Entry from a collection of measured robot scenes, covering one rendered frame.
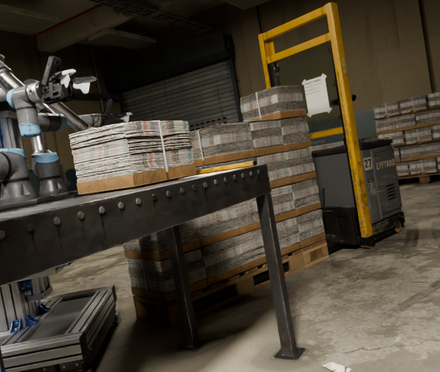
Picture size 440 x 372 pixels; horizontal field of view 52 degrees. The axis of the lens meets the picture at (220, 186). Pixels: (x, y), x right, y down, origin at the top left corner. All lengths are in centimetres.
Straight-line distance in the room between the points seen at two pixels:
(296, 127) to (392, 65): 590
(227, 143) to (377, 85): 651
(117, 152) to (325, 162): 250
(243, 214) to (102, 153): 138
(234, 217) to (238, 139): 49
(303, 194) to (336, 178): 59
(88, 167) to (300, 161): 191
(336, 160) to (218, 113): 674
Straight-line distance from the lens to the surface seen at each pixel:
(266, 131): 308
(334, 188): 384
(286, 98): 330
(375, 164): 382
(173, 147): 177
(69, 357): 208
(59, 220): 103
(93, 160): 171
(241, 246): 284
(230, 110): 1015
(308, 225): 333
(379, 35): 920
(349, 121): 352
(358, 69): 921
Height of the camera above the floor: 84
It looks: 3 degrees down
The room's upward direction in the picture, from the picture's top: 10 degrees counter-clockwise
